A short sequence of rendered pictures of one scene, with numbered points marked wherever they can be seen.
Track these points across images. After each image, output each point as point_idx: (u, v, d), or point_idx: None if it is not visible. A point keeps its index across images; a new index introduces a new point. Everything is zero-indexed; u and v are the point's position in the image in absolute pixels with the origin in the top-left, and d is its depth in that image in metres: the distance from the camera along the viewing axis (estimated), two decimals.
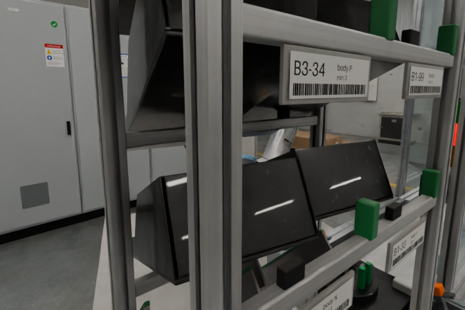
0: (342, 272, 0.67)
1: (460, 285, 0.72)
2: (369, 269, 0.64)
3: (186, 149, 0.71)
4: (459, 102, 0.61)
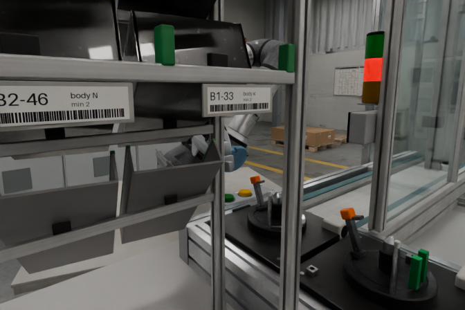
0: (272, 213, 0.67)
1: (395, 229, 0.71)
2: None
3: (182, 143, 0.70)
4: (383, 35, 0.61)
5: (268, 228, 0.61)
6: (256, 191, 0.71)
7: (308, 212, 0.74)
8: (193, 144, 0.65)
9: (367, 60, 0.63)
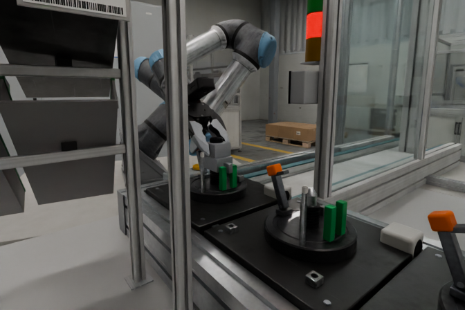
0: (211, 179, 0.63)
1: (344, 198, 0.68)
2: (233, 170, 0.60)
3: None
4: None
5: (201, 192, 0.58)
6: (198, 158, 0.68)
7: (255, 181, 0.71)
8: (192, 142, 0.64)
9: (308, 16, 0.60)
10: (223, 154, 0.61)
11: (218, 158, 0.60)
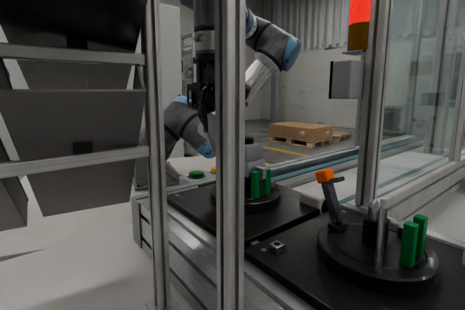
0: None
1: (388, 206, 0.60)
2: (267, 175, 0.52)
3: (187, 104, 0.64)
4: None
5: None
6: None
7: (286, 187, 0.63)
8: (203, 127, 0.63)
9: None
10: (254, 157, 0.53)
11: (250, 162, 0.52)
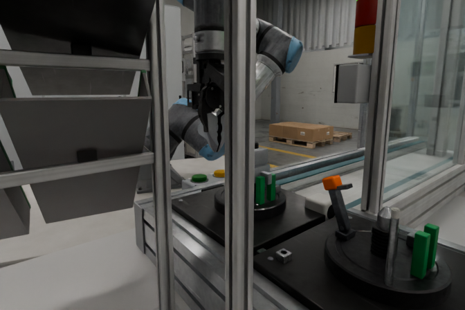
0: None
1: None
2: (272, 180, 0.52)
3: (187, 104, 0.64)
4: None
5: None
6: None
7: (290, 192, 0.62)
8: (203, 127, 0.63)
9: (359, 1, 0.51)
10: (259, 162, 0.52)
11: (254, 167, 0.51)
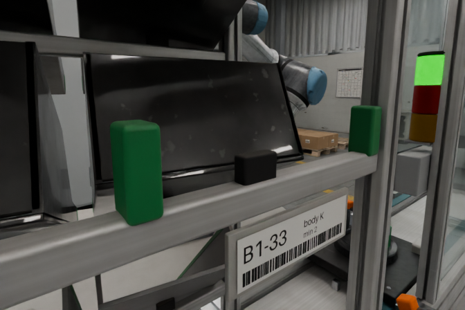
0: None
1: (446, 293, 0.57)
2: (389, 232, 0.64)
3: None
4: (443, 57, 0.47)
5: None
6: (346, 216, 0.71)
7: None
8: None
9: (418, 87, 0.49)
10: None
11: None
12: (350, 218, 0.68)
